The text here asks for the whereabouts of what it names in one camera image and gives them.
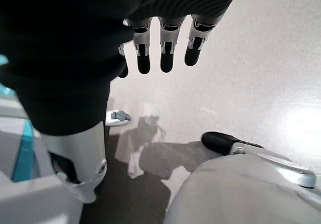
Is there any white medical cart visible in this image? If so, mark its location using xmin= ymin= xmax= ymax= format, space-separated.
xmin=0 ymin=54 xmax=84 ymax=224

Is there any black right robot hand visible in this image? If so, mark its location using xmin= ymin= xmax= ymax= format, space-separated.
xmin=0 ymin=0 xmax=245 ymax=204

